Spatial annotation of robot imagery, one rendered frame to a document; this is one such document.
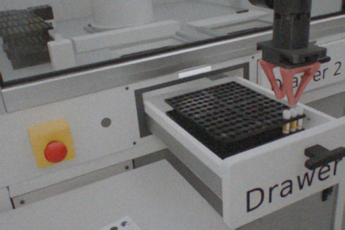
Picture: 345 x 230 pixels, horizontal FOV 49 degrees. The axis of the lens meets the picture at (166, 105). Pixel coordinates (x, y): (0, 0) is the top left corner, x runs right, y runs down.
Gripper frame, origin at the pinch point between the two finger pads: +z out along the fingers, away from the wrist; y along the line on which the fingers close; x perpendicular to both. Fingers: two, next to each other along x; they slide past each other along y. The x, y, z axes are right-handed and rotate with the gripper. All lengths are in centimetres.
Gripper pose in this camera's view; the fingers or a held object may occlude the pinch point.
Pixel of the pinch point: (286, 97)
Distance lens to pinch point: 68.6
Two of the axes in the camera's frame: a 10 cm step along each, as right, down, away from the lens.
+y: 3.9, 3.3, -8.6
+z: 0.7, 9.2, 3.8
